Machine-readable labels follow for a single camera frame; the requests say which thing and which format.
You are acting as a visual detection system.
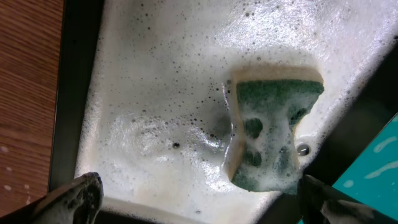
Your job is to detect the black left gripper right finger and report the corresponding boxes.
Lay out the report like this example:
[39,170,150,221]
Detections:
[297,175,397,224]

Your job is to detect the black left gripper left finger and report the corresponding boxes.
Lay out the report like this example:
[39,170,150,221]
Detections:
[1,172,104,224]

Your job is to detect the yellow sponge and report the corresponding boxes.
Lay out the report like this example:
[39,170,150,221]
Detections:
[226,66,324,194]

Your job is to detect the teal plastic tray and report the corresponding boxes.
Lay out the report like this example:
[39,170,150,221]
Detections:
[297,113,398,224]

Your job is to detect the black soapy water tray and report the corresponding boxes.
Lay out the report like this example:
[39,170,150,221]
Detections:
[49,0,397,223]

